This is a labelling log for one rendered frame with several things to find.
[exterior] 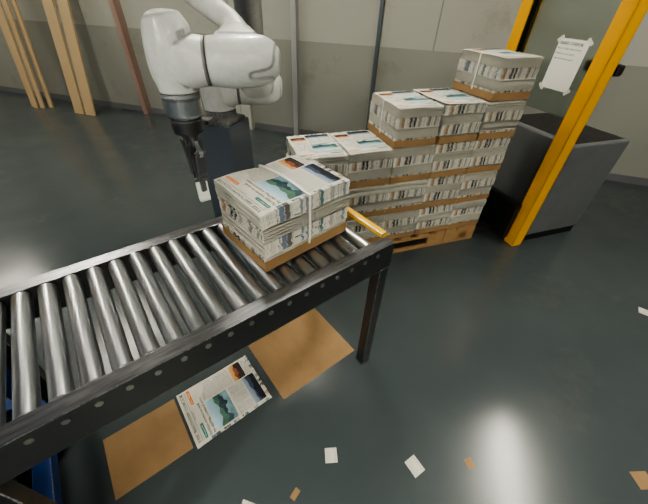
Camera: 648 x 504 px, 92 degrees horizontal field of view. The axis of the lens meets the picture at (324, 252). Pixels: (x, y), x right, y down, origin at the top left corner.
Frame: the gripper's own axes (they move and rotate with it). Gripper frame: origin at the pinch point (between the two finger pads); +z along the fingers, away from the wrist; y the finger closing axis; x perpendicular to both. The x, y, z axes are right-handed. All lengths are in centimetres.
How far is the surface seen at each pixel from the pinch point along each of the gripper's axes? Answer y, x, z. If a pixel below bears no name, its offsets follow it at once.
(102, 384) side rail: -26, 40, 27
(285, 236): -13.8, -18.6, 16.6
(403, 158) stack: 29, -130, 31
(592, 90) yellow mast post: -23, -222, -7
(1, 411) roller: -18, 59, 29
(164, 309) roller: -11.1, 21.7, 27.5
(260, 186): -0.4, -18.2, 4.2
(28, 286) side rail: 22, 52, 27
